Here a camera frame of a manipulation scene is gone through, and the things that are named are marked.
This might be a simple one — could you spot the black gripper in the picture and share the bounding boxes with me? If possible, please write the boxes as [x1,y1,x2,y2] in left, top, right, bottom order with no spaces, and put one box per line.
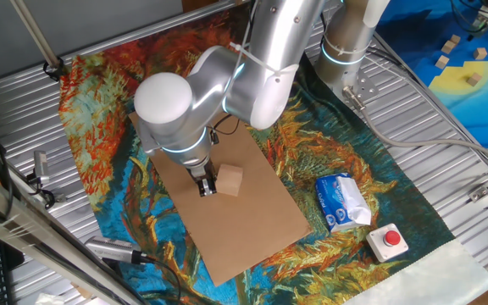
[185,158,219,198]

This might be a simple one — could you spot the small wooden block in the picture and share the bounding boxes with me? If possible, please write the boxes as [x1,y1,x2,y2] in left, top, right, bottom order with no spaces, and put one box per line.
[215,163,245,198]

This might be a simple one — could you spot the brown cardboard sheet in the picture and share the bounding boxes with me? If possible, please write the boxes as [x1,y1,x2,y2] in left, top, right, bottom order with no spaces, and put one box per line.
[127,110,314,288]

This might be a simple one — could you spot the blue white tissue pack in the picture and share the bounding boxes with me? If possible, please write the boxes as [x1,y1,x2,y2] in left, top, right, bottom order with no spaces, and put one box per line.
[314,172,374,234]

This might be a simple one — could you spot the colourful painted sunflower cloth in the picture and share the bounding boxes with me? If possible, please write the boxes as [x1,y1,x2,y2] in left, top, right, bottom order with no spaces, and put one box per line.
[57,3,488,305]

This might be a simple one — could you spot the white zip tie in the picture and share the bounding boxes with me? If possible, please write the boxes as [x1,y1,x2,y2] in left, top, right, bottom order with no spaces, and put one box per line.
[228,41,283,83]

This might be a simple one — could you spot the red emergency stop button box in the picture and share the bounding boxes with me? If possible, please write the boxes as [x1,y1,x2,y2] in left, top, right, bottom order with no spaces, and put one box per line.
[364,222,411,264]

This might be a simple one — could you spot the white crumpled paper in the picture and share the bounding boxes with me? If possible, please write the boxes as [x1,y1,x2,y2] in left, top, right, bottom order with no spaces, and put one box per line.
[35,292,66,305]

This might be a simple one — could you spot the black pole clamp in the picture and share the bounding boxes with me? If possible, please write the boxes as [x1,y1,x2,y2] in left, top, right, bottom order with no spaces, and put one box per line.
[42,55,68,83]

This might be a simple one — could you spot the blue yellow cloth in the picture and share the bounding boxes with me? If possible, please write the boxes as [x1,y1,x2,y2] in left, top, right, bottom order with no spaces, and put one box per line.
[374,0,488,150]

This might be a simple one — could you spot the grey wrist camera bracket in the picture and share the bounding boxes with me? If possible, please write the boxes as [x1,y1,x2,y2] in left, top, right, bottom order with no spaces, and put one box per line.
[136,119,164,156]

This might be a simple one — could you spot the black depth camera cable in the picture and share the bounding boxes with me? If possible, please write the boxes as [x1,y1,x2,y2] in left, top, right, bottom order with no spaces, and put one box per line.
[141,253,183,305]

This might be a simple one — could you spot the silver bar depth camera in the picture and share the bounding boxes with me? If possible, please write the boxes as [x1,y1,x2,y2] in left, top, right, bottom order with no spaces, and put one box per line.
[84,236,146,265]

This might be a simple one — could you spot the black camera stand clamp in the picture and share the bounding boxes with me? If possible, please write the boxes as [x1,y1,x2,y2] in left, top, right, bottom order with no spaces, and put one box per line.
[25,170,67,210]

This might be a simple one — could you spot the small grey upright camera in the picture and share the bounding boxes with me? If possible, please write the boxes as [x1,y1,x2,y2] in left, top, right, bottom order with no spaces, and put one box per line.
[32,149,52,185]

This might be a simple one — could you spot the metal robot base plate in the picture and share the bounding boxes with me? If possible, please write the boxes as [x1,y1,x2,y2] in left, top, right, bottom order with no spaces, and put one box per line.
[335,66,380,113]

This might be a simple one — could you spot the thick grey robot cable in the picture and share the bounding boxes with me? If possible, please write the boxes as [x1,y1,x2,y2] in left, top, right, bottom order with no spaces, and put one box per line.
[340,84,488,169]

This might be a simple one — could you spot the metal camera pole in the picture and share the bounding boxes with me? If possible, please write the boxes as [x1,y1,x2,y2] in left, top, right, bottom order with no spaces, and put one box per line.
[9,0,61,69]

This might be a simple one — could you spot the grey device with cables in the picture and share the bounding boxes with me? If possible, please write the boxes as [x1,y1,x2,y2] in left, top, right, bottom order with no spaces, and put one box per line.
[450,0,488,40]

